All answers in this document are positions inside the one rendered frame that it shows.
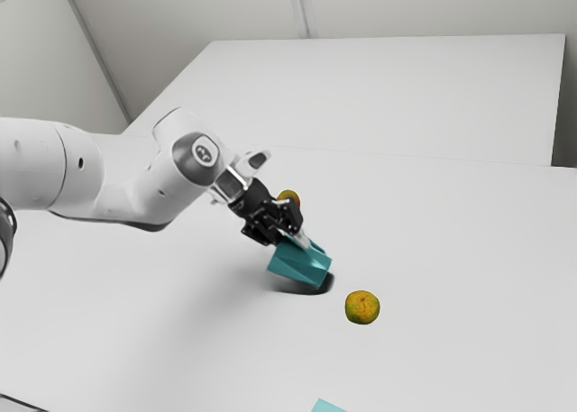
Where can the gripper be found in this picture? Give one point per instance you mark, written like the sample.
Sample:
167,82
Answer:
263,211

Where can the teal faceted mug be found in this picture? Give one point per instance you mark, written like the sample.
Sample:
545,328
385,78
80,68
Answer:
299,264

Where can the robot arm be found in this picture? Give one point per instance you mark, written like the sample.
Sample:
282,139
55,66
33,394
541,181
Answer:
90,177

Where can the orange-red round fruit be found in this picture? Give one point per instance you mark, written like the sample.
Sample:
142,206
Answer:
290,197

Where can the yellow-green citrus fruit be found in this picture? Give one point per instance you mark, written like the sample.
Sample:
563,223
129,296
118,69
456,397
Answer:
362,307

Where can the teal flat object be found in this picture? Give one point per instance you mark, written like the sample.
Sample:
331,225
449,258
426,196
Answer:
328,406

